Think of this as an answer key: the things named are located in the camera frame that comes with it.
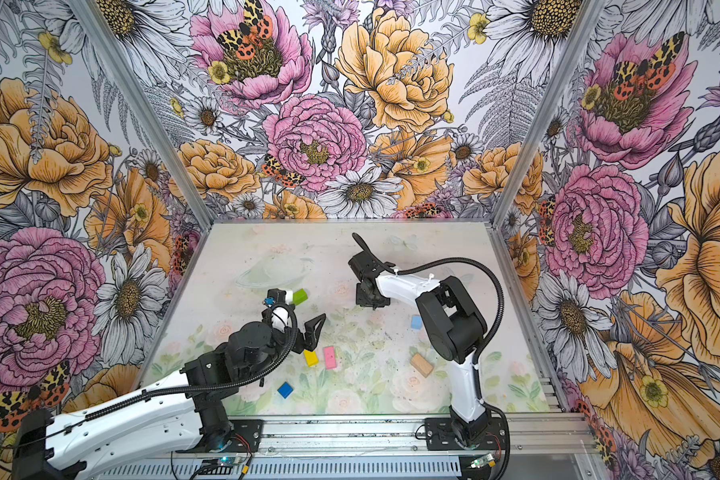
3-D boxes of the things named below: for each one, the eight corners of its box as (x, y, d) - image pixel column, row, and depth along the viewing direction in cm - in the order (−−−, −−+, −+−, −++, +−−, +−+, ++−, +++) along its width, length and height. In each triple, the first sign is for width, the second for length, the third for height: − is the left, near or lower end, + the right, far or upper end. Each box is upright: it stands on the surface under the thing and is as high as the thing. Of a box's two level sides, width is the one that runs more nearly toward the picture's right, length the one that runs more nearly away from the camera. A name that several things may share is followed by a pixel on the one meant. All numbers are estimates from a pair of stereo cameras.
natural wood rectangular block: (425, 378, 85) (427, 375, 83) (408, 361, 88) (409, 358, 86) (433, 370, 87) (434, 367, 85) (416, 354, 90) (417, 350, 88)
